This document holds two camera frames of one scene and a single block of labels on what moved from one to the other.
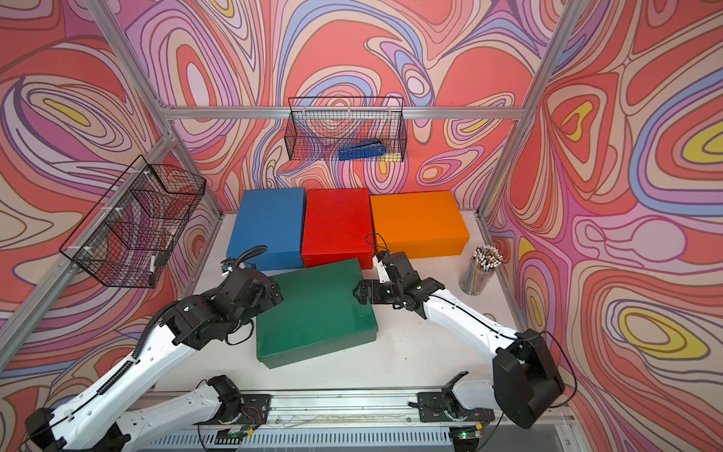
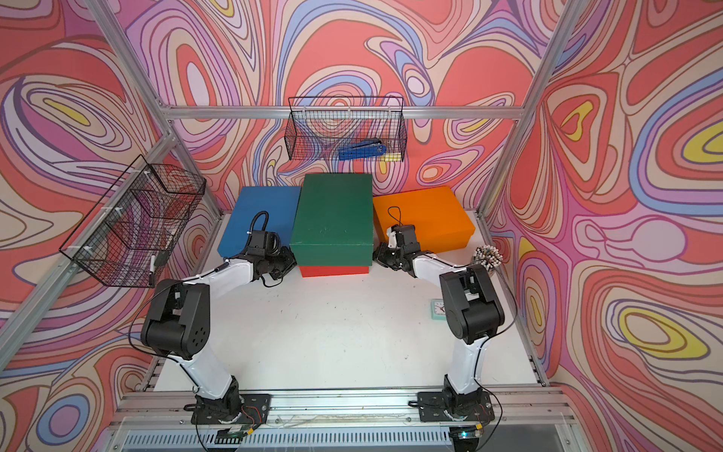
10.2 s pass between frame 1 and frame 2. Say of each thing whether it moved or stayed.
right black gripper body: moved
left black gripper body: moved
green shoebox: moved
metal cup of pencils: stayed
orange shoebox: stayed
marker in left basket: stayed
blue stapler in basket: stayed
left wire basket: stayed
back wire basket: stayed
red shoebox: moved
